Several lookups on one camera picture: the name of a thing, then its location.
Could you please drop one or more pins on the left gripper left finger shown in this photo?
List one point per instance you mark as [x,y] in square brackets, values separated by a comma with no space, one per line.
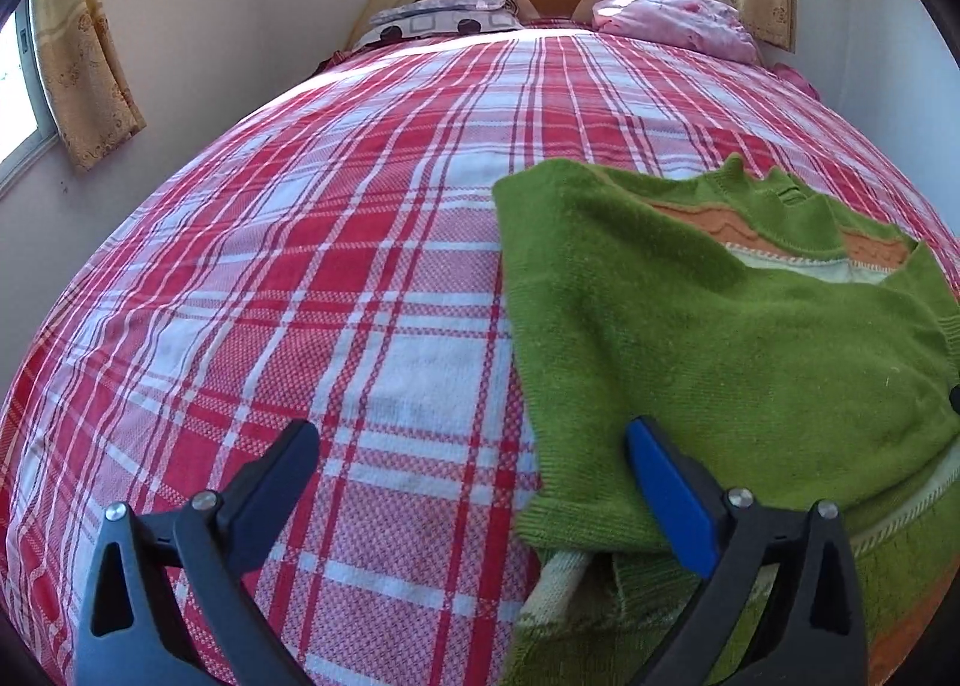
[132,631]

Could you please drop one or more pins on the red white plaid bedspread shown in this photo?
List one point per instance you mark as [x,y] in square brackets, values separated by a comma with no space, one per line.
[336,258]

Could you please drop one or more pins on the green knitted striped sweater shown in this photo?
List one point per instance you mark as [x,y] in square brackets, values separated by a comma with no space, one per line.
[791,345]

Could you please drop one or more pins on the side window frame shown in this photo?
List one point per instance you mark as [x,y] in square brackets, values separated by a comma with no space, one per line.
[27,125]

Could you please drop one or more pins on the yellow side window curtain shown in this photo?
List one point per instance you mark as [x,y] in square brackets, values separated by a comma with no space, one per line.
[92,107]

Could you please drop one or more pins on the white patterned pillow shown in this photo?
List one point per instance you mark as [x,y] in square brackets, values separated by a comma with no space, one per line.
[428,18]

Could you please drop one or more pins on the pink cloth beside bed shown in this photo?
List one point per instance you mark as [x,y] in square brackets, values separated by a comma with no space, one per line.
[794,78]

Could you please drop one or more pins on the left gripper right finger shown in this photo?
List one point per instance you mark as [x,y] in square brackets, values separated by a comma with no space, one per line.
[812,628]

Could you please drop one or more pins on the pink pillow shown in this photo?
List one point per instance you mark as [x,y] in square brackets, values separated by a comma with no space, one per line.
[704,26]

